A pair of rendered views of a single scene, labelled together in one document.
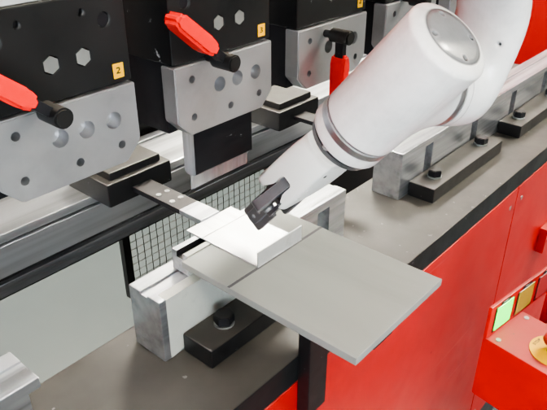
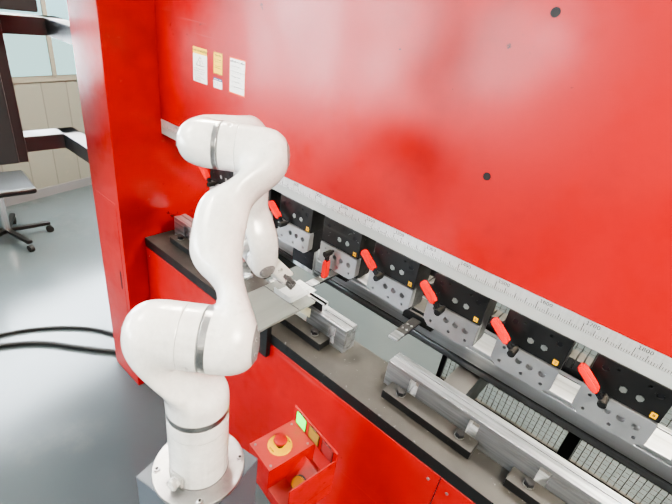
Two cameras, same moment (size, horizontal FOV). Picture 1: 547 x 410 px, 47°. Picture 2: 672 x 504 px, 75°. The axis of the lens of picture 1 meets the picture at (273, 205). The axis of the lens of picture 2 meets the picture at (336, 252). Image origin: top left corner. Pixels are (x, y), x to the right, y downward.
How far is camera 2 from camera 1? 154 cm
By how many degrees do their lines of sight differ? 73
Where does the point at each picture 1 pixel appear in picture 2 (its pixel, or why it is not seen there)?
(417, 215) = (366, 386)
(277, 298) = (255, 294)
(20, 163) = not seen: hidden behind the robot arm
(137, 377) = not seen: hidden behind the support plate
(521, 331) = (297, 436)
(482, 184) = (411, 430)
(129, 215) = (341, 284)
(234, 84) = (296, 237)
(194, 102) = (282, 231)
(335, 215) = (338, 336)
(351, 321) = not seen: hidden behind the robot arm
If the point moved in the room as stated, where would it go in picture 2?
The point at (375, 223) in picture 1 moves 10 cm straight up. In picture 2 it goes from (357, 367) to (362, 344)
